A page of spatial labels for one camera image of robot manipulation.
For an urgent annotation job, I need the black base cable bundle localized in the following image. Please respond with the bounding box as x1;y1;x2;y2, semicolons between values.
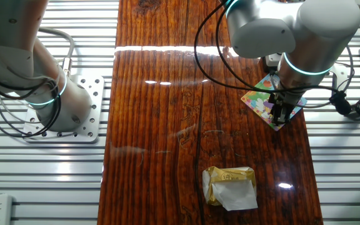
0;70;62;140

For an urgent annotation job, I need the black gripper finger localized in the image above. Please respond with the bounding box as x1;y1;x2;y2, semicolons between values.
270;104;283;126
281;106;294;125

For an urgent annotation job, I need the black wrist camera plug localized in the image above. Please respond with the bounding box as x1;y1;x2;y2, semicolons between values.
329;90;353;116

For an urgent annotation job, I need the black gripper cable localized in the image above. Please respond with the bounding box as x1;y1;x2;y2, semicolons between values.
193;0;274;94

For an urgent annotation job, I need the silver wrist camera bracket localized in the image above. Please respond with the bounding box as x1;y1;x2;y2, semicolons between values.
329;62;350;92

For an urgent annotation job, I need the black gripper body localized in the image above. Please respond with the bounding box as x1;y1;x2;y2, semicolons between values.
267;91;303;110

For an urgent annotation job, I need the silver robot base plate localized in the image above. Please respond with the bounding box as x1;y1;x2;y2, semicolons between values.
22;74;105;144

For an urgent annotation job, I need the thick grey base cable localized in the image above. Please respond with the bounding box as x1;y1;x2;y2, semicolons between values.
32;25;75;78

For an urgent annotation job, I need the grey box with red button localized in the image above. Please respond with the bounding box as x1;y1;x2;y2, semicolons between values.
264;52;283;68

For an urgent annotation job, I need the gold wrapped snack packet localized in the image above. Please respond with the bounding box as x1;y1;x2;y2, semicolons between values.
202;166;259;212

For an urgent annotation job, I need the black camera cable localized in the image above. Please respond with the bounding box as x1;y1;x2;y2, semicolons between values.
214;0;340;94

